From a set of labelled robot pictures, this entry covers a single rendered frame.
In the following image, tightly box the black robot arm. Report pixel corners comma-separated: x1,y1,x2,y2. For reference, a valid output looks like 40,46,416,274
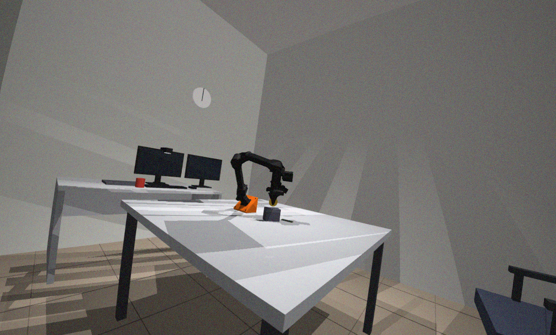
231,151,293,206

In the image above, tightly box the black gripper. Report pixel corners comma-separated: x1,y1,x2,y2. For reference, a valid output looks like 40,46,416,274
266,180,284,205

